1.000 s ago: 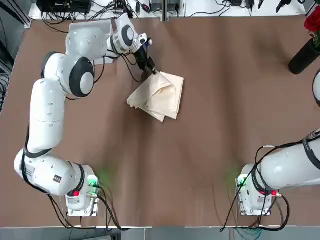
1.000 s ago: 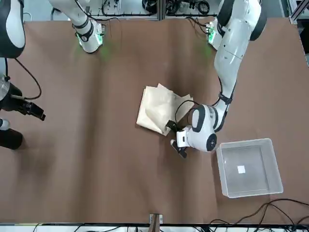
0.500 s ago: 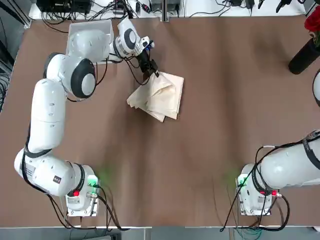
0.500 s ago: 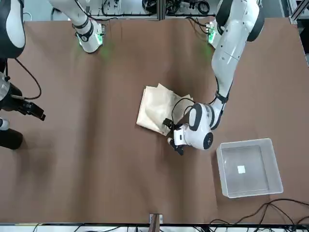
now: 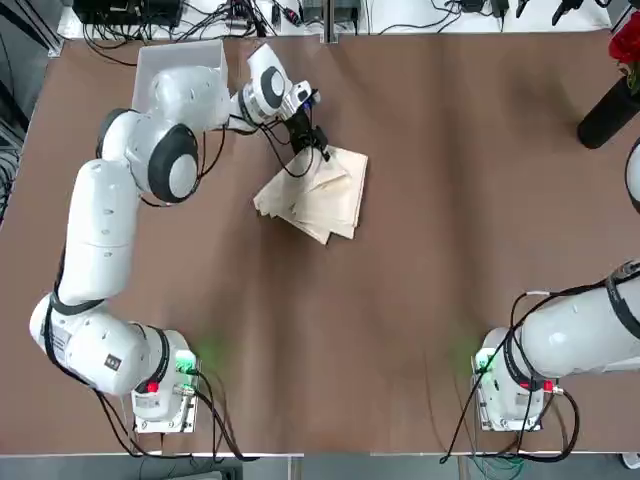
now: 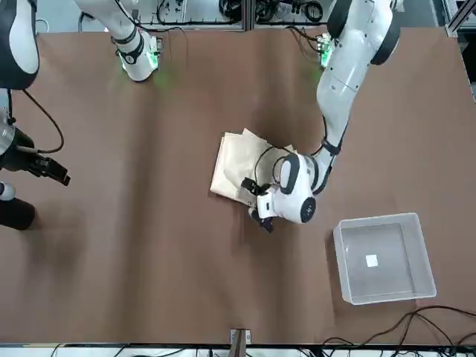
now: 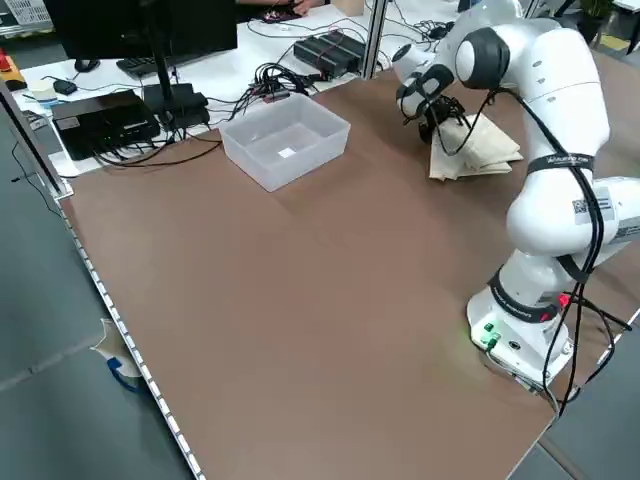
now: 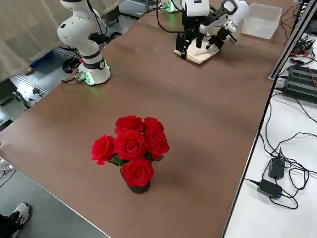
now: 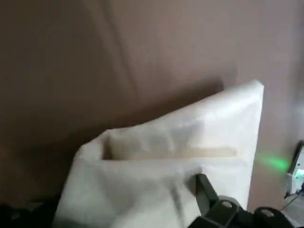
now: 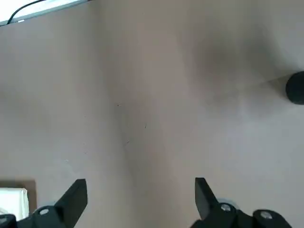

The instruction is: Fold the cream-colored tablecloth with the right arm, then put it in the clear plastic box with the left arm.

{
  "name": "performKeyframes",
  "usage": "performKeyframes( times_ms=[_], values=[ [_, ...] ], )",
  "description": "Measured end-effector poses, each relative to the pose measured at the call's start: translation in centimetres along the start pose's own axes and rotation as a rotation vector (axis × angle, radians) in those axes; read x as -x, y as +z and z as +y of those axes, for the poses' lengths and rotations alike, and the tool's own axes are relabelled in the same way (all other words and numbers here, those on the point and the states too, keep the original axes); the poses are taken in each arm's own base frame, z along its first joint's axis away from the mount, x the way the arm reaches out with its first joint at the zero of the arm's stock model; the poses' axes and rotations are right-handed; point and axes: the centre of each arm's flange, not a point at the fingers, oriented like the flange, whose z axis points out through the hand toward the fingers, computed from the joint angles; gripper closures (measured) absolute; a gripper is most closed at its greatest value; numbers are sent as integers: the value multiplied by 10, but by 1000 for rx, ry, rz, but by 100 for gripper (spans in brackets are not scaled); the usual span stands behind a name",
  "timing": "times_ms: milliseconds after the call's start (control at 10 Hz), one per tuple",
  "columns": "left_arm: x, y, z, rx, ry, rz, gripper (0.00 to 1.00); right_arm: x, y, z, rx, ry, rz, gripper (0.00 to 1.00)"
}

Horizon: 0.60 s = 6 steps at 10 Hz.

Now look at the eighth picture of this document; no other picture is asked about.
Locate aluminium frame post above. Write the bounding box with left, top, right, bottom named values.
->
left=268, top=0, right=317, bottom=80

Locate black cable coil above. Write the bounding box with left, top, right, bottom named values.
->
left=62, top=57, right=81, bottom=74

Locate black power adapter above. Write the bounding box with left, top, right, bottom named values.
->
left=268, top=157, right=286, bottom=180
left=256, top=179, right=283, bottom=198

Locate blue crate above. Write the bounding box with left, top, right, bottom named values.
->
left=29, top=49, right=54, bottom=69

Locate white desk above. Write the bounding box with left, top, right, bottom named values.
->
left=222, top=32, right=317, bottom=238

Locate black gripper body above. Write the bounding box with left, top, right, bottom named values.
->
left=182, top=14, right=202, bottom=36
left=213, top=24, right=233, bottom=40

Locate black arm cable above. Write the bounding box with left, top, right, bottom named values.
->
left=85, top=0, right=188, bottom=44

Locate black red cable bundle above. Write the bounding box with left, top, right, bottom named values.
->
left=289, top=32, right=317, bottom=65

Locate black finned electronics box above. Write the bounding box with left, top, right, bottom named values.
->
left=282, top=78, right=317, bottom=102
left=287, top=63, right=317, bottom=84

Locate red rose bouquet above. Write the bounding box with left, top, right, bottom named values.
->
left=91, top=115, right=170, bottom=188

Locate base cable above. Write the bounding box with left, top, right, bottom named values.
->
left=61, top=72, right=85, bottom=84

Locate person's foot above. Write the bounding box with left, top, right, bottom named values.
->
left=0, top=202, right=32, bottom=238

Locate black desk cable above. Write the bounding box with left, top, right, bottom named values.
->
left=264, top=98, right=282, bottom=159
left=282, top=158, right=310, bottom=210
left=271, top=132, right=315, bottom=154

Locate black vase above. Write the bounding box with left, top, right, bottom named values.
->
left=120, top=166, right=152, bottom=194

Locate cream tablecloth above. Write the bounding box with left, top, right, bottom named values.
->
left=173, top=39, right=220, bottom=65

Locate clear plastic box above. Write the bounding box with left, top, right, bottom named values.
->
left=241, top=2, right=283, bottom=40

